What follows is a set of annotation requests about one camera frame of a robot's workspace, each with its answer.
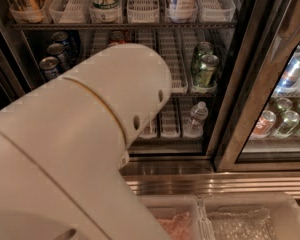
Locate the water bottle bottom right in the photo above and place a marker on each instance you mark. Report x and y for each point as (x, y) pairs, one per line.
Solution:
(194, 124)

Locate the red coca cola can rear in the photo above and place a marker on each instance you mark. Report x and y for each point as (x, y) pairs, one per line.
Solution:
(117, 37)

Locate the green can behind right door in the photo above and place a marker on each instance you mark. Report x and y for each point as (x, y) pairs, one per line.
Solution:
(285, 124)

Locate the green soda can rear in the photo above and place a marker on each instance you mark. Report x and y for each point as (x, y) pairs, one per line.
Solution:
(201, 49)

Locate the clear bin pink bubble wrap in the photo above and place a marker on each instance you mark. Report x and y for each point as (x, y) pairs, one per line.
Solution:
(181, 216)

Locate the blue pepsi can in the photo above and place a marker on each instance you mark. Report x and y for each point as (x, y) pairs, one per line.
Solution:
(50, 67)
(64, 38)
(58, 50)

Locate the orange can behind right door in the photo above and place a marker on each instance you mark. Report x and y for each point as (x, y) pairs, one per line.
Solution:
(265, 122)

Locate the redbull can behind right door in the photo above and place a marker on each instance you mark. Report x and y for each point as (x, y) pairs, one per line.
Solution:
(290, 76)

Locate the blue pepsi can front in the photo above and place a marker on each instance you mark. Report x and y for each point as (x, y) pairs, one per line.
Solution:
(50, 67)

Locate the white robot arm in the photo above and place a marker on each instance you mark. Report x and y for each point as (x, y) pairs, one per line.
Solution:
(61, 146)

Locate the blue pepsi can rear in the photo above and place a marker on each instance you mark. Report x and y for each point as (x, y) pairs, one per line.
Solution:
(64, 38)

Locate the blue pepsi can middle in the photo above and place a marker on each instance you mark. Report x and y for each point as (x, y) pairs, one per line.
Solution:
(58, 50)

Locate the closed right fridge door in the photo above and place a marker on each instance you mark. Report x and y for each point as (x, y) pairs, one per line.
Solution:
(238, 151)

